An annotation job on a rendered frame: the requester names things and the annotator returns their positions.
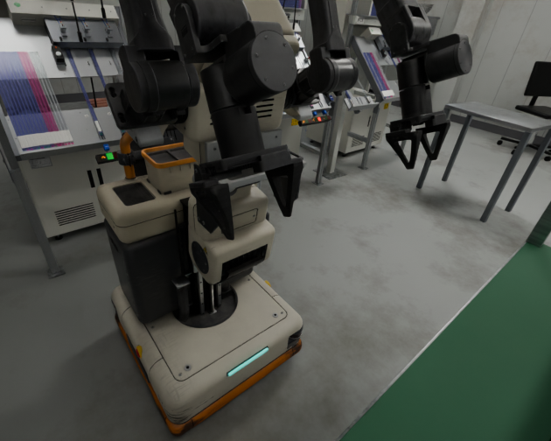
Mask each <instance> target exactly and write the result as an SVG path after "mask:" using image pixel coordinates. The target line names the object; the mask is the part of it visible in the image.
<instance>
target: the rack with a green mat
mask: <svg viewBox="0 0 551 441"><path fill-rule="evenodd" d="M550 233H551V201H550V202H549V204H548V206H547V208H546V209H545V211H544V213H543V214H542V216H541V217H540V219H539V220H538V222H537V223H536V225H535V226H534V229H533V230H532V232H531V233H530V235H529V236H528V237H527V239H526V241H525V242H524V243H523V244H522V245H521V246H520V247H519V249H518V250H517V251H516V252H515V253H514V254H513V255H512V256H511V257H510V258H509V259H508V260H507V261H506V262H505V263H504V264H503V265H502V266H501V267H500V268H499V270H498V271H497V272H496V273H495V274H494V275H493V276H492V277H491V278H490V279H489V280H488V281H487V282H486V283H485V284H484V285H483V286H482V287H481V288H480V289H479V290H478V292H477V293H476V294H475V295H474V296H473V297H472V298H471V299H470V300H469V301H468V302H467V303H466V304H465V305H464V306H463V307H462V308H461V309H460V310H459V312H458V313H457V314H456V315H455V316H454V317H453V318H452V319H451V320H450V321H449V322H448V323H447V324H446V325H445V326H444V327H443V328H442V329H441V330H440V331H439V333H438V334H437V335H436V336H435V337H434V338H433V339H432V340H431V341H430V342H429V343H428V344H427V345H426V346H425V347H424V348H423V349H422V350H421V351H420V352H419V353H418V354H417V355H416V357H414V359H413V360H412V361H410V362H409V364H407V366H406V367H405V368H403V369H402V371H400V373H399V374H398V375H397V376H396V377H395V378H394V379H393V380H392V381H391V382H390V383H389V384H388V385H387V386H386V387H385V388H384V389H383V390H382V391H381V392H380V393H379V395H378V396H377V397H376V398H375V399H374V400H373V401H372V402H371V403H370V404H369V405H368V406H367V407H366V408H365V409H364V410H363V411H362V412H361V413H360V414H359V416H358V417H357V418H356V419H355V420H354V421H353V422H352V423H351V424H350V425H349V426H348V427H347V428H346V429H345V430H344V431H343V432H342V433H341V434H340V435H339V437H338V438H337V439H336V440H335V441H549V440H550V438H551V247H549V246H548V245H545V244H543V243H544V242H545V240H546V239H547V238H548V236H549V235H550Z"/></svg>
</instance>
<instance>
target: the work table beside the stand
mask: <svg viewBox="0 0 551 441"><path fill-rule="evenodd" d="M443 110H444V113H446V120H447V118H448V115H449V113H450V110H454V111H457V112H460V113H464V114H466V115H467V116H466V119H465V121H464V125H463V127H462V129H461V132H460V134H459V137H458V139H457V142H456V145H455V147H454V150H453V151H452V154H451V156H450V160H449V163H448V164H447V167H446V169H445V172H444V174H443V177H442V181H444V182H445V181H447V179H448V177H449V175H450V171H451V169H452V166H453V164H454V163H455V160H456V158H457V154H458V152H459V150H460V147H461V145H462V143H463V140H464V137H465V135H466V132H467V130H468V128H469V126H470V124H471V120H472V117H473V116H475V117H478V118H481V119H485V120H487V121H491V122H494V123H499V124H502V125H505V126H508V127H512V128H515V129H518V130H523V131H525V132H524V134H523V136H522V138H521V139H520V142H519V144H518V146H517V148H516V150H515V152H514V153H513V156H512V158H511V160H510V161H509V163H508V165H507V167H506V169H505V171H504V173H503V175H502V177H501V179H500V181H499V183H498V185H497V187H496V189H495V191H494V193H493V195H492V197H491V199H490V201H489V203H488V205H487V206H486V208H485V210H484V212H483V214H482V216H481V218H480V221H482V222H487V220H488V218H489V216H490V214H491V212H492V209H493V208H494V206H495V205H496V203H497V201H498V199H499V196H500V194H501V193H502V191H503V189H504V187H505V186H506V183H507V181H508V179H509V178H510V176H511V174H512V172H513V170H514V168H515V166H516V164H517V163H518V161H519V159H520V156H521V154H522V153H523V151H524V149H525V148H526V146H527V143H528V141H529V139H530V137H531V135H532V134H533V133H534V132H536V131H541V130H548V133H547V134H546V135H545V137H544V139H543V141H542V143H541V145H540V147H539V149H538V150H537V151H536V153H535V155H534V158H533V160H532V161H531V163H530V165H529V166H528V168H527V170H526V172H525V174H524V176H523V178H522V179H521V181H520V183H519V185H518V186H517V188H516V190H515V192H514V194H513V196H512V197H511V199H510V201H509V203H508V204H507V206H506V209H505V211H507V212H511V211H512V209H513V207H514V205H515V203H516V202H517V200H518V198H519V196H520V195H521V193H522V191H523V189H524V188H525V186H526V184H527V182H528V180H529V179H530V177H531V175H532V174H533V172H534V169H535V168H536V166H537V164H538V163H539V162H540V160H541V157H542V155H543V154H544V152H545V150H546V148H547V147H548V145H549V143H550V141H551V121H549V120H546V119H542V118H539V117H535V116H531V115H525V114H521V113H518V112H514V111H511V110H508V109H504V108H498V107H494V106H491V105H487V104H483V103H480V102H476V101H470V102H460V103H451V104H445V106H444V109H443ZM439 134H440V132H439V131H437V132H436V133H435V135H434V138H433V141H432V143H431V145H430V149H431V150H432V152H433V153H434V150H435V147H436V143H437V139H438V137H439ZM431 161H432V160H429V157H428V156H427V157H426V160H425V163H424V166H423V168H422V172H421V175H420V178H419V180H418V183H417V185H416V187H417V188H419V189H420V188H422V185H423V183H424V180H425V178H426V175H427V173H428V170H429V167H430V164H431Z"/></svg>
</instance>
